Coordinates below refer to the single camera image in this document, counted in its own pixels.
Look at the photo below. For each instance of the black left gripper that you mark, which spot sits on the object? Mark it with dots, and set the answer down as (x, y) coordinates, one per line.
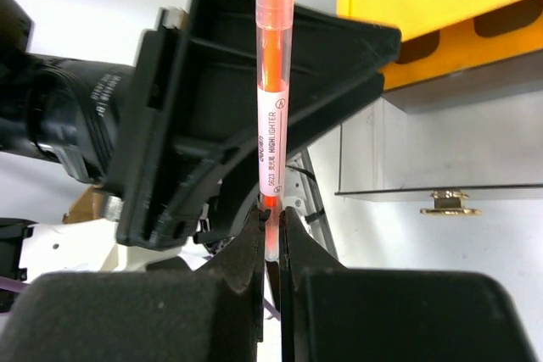
(60, 110)

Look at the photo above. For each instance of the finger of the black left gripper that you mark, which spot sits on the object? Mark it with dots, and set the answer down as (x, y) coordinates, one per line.
(187, 142)

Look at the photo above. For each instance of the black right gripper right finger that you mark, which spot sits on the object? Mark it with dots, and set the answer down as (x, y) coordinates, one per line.
(333, 313)

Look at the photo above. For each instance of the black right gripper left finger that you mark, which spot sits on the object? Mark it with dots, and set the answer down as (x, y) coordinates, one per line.
(214, 313)

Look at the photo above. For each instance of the orange highlighter pen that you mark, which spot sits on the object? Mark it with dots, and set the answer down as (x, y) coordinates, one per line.
(274, 24)

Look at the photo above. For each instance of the smoky yellow cabinet drawer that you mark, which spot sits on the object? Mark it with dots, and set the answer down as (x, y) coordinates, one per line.
(470, 136)

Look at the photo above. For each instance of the yellow drawer cabinet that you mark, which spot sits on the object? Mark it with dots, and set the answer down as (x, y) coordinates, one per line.
(441, 37)

